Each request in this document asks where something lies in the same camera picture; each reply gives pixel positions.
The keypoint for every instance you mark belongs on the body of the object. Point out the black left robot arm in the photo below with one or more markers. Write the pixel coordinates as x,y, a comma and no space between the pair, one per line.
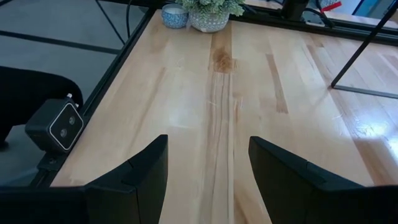
293,9

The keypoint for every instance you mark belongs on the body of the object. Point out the black aluminium table frame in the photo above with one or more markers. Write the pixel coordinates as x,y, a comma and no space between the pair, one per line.
107,81

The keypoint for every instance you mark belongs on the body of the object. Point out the potted artificial green plant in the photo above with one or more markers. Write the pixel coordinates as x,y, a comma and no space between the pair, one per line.
211,15

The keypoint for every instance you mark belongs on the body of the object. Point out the blue patterned white candle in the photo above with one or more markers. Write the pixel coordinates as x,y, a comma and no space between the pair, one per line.
174,17

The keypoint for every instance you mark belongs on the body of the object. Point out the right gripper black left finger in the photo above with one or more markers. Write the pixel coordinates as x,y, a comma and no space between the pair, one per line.
140,186

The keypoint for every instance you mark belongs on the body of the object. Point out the black padded seat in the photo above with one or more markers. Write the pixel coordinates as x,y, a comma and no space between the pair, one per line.
34,90

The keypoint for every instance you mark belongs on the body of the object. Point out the black table-level camera box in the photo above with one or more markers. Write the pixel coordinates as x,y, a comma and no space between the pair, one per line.
56,124

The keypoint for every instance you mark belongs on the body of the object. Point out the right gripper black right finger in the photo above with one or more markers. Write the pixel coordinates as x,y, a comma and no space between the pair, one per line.
289,189

